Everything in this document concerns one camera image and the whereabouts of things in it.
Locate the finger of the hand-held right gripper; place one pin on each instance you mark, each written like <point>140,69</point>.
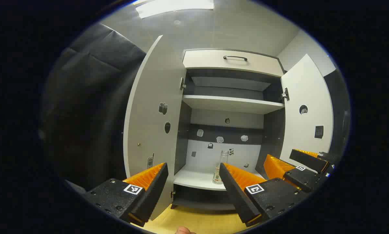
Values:
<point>303,178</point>
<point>308,161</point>

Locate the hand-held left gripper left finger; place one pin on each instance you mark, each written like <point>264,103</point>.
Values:
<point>155,191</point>

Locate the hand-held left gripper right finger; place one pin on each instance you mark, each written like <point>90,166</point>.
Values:
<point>235,195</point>

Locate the clear glass bottle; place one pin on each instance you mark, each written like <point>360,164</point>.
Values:
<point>218,172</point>

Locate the grey cabinet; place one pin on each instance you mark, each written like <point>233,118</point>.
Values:
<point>200,177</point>

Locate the grey cabinet door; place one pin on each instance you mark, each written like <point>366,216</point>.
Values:
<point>308,87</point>
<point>149,113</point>

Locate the white cabinet shelf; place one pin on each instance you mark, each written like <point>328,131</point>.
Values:
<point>230,104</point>

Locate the grey cabinet drawer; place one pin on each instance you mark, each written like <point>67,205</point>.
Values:
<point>207,61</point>

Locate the black backdrop cloth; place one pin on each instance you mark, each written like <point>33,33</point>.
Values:
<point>90,107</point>

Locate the ceiling light panel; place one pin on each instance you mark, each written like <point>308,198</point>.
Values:
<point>175,8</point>

